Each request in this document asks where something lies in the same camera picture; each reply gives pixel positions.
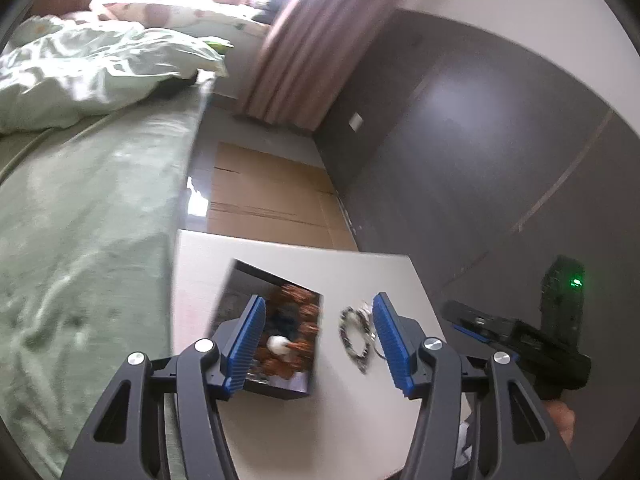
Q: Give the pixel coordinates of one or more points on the dark grey wardrobe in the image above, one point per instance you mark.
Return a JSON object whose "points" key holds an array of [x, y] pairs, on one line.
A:
{"points": [[483, 161]]}

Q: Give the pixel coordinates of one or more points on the flattened cardboard sheet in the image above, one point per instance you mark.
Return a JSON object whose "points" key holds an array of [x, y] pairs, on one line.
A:
{"points": [[259, 196]]}

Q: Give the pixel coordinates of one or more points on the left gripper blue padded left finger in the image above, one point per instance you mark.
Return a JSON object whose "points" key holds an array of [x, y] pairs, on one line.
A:
{"points": [[236, 342]]}

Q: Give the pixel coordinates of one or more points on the pink right curtain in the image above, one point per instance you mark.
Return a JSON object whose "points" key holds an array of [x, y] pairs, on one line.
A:
{"points": [[306, 58]]}

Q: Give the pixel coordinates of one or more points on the black jewelry box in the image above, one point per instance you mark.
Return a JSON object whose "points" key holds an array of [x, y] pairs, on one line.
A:
{"points": [[283, 365]]}

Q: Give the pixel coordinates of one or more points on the white wall socket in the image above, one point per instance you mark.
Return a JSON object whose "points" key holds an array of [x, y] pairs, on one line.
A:
{"points": [[355, 122]]}

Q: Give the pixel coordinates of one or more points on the floral window seat cushion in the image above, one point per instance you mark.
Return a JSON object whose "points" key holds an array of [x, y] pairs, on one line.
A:
{"points": [[158, 13]]}

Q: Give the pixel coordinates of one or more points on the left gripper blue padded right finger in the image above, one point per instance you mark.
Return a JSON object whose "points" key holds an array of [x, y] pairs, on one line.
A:
{"points": [[401, 339]]}

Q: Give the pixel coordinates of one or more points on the light green duvet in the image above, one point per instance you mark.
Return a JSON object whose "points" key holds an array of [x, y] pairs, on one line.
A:
{"points": [[55, 72]]}

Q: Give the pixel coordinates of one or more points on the green bed mattress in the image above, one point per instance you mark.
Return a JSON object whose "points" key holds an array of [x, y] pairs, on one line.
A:
{"points": [[89, 217]]}

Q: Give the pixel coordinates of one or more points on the person's right hand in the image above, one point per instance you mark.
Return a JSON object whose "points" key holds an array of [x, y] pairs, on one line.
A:
{"points": [[564, 419]]}

